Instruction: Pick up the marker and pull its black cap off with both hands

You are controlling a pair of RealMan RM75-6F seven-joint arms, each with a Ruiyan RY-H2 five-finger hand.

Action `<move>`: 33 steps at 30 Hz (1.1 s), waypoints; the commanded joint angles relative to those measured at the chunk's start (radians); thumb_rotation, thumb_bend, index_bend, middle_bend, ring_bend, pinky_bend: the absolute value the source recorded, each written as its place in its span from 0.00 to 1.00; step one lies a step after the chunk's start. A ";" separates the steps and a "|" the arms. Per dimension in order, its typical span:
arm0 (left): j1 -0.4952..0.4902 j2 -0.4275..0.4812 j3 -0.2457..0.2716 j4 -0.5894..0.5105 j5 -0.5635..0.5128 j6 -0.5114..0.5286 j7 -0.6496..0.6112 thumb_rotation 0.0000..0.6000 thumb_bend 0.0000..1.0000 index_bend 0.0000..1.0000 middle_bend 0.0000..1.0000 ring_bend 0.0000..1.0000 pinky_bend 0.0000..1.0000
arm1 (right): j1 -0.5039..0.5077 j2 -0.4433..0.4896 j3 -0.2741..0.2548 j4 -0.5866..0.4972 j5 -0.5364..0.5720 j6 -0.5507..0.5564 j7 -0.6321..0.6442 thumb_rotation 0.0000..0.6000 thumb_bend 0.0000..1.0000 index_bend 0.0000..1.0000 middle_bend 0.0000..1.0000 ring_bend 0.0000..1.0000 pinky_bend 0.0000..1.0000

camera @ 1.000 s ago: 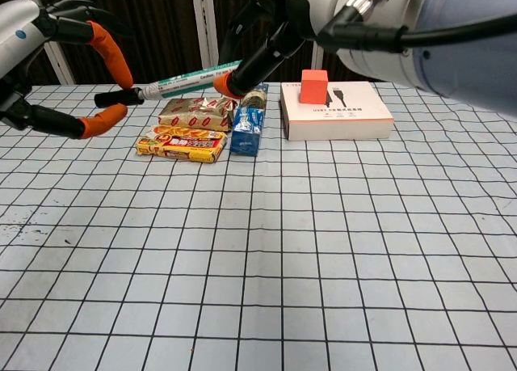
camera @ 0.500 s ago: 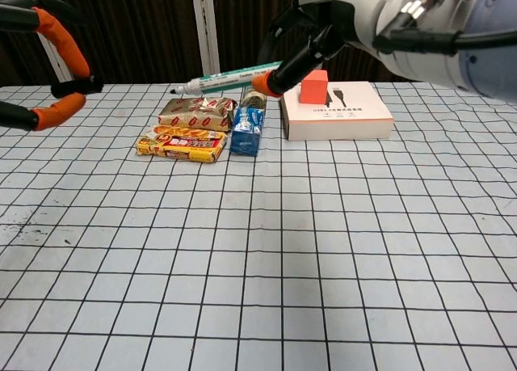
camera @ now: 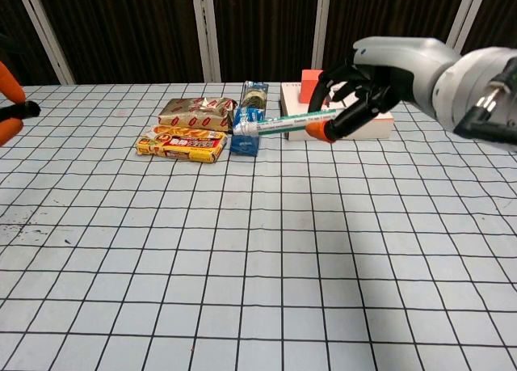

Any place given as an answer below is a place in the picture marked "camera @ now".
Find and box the blue narrow product box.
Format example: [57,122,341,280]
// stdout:
[229,81,270,158]

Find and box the black wrist cable with plug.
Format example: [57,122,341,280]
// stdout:
[453,58,517,146]

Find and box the silver brown snack bag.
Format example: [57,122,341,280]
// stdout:
[157,97,237,133]

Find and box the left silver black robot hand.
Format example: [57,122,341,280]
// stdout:
[0,61,41,146]

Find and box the yellow curry box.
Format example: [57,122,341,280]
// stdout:
[135,124,228,164]

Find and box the white marker with green label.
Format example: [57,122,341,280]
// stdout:
[233,108,338,137]

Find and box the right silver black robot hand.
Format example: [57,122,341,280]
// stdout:
[306,36,461,144]

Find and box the white metal frame post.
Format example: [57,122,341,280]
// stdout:
[446,0,492,53]
[310,0,344,82]
[14,0,76,85]
[189,0,221,83]

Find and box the white checked tablecloth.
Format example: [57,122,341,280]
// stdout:
[0,82,517,371]

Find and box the white charger box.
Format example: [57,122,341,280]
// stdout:
[280,69,395,142]

